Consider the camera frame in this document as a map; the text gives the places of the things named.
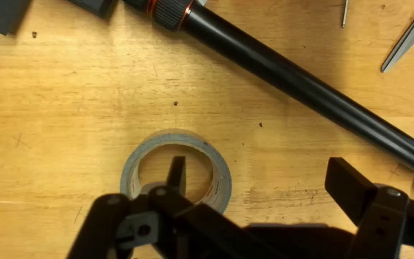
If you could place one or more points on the black flat base plate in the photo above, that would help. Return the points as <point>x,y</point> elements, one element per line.
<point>0,15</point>

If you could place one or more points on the black clamp pole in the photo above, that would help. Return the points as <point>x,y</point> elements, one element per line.
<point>287,72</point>

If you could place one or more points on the small grey seal tape roll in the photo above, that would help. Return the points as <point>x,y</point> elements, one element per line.
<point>178,138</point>

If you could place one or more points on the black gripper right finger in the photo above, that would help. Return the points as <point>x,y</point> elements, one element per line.
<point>384,221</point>

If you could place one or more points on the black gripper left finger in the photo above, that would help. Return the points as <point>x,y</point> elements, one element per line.
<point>121,225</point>

